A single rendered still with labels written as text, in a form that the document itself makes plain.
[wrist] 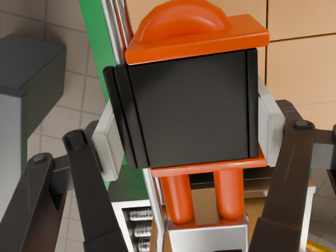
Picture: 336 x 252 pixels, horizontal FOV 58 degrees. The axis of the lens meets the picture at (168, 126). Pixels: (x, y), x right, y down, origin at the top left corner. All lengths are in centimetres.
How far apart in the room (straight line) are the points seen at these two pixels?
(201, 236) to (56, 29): 133
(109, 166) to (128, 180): 98
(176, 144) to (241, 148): 4
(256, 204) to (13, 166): 76
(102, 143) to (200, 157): 6
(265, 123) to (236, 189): 8
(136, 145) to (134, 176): 98
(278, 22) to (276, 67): 12
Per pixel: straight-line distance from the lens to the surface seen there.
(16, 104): 78
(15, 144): 84
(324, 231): 228
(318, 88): 98
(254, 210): 109
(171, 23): 17
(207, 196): 27
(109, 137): 16
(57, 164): 16
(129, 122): 18
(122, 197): 108
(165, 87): 17
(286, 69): 92
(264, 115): 16
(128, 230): 120
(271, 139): 16
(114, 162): 17
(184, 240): 25
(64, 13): 147
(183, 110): 17
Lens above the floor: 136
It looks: 60 degrees down
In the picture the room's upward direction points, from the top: 176 degrees counter-clockwise
